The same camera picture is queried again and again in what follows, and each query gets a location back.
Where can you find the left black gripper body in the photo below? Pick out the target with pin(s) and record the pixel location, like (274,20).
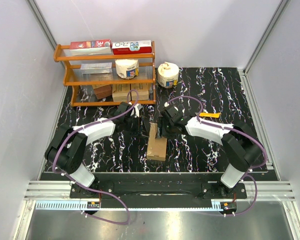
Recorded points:
(133,125)

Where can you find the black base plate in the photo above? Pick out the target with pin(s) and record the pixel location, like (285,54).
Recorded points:
(160,190)

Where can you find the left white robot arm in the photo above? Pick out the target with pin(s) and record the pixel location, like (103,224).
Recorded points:
(66,149)

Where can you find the middle small cardboard box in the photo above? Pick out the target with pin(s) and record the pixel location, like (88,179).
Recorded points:
(120,92)

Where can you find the small cardboard box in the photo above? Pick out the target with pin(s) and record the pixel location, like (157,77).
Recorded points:
(120,92)
(142,89)

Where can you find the yellow utility knife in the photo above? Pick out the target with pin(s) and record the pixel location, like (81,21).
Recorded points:
(209,115)

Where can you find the orange wooden shelf rack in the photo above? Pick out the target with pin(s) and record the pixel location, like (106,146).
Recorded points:
(75,79)

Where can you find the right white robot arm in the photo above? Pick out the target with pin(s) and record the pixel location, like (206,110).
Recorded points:
(239,142)

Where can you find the brown cardboard express box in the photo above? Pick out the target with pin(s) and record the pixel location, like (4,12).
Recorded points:
(156,147)

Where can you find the red silver toothpaste box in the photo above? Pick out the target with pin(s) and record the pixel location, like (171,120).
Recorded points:
(91,47)

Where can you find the red white toothpaste box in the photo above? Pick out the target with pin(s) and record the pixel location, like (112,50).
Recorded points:
(132,47)

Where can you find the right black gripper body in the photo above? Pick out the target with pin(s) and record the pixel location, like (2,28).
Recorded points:
(168,131)

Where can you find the aluminium frame rail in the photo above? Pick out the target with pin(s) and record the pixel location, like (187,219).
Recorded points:
(60,190)

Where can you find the dark brown small box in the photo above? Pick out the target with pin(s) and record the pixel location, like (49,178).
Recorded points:
(102,91)

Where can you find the toilet paper roll on table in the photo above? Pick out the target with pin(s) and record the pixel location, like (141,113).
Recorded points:
(168,75)

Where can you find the toilet paper roll on shelf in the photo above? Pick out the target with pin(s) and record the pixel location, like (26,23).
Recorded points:
(127,68)

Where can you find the right small cardboard box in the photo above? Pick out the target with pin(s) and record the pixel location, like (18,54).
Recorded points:
(142,89)

